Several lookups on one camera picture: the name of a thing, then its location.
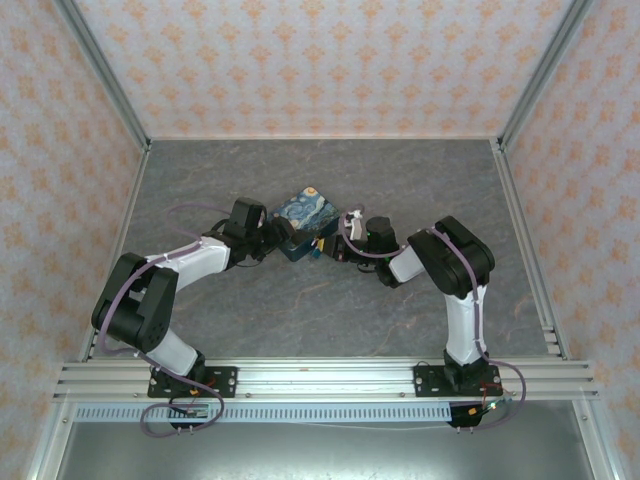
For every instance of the small electronics board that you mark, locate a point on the small electronics board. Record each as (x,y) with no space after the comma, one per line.
(487,407)
(196,411)

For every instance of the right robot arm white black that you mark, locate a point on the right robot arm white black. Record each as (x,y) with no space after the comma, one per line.
(462,325)

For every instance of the aluminium frame post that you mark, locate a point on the aluminium frame post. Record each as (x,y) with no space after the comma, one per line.
(107,75)
(545,75)

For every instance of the aluminium mounting rail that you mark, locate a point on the aluminium mounting rail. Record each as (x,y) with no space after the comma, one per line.
(325,382)

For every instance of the starry night painted box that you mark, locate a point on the starry night painted box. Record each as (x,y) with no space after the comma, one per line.
(305,212)

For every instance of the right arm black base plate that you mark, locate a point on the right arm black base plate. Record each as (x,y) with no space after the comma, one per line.
(430,380)

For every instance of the small padlock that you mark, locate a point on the small padlock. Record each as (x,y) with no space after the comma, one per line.
(314,241)

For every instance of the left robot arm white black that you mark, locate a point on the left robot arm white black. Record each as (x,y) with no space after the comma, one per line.
(195,260)

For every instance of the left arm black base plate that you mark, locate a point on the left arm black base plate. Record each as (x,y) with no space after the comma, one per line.
(222,380)

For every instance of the aluminium table side rail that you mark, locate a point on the aluminium table side rail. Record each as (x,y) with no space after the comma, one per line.
(120,225)
(520,225)

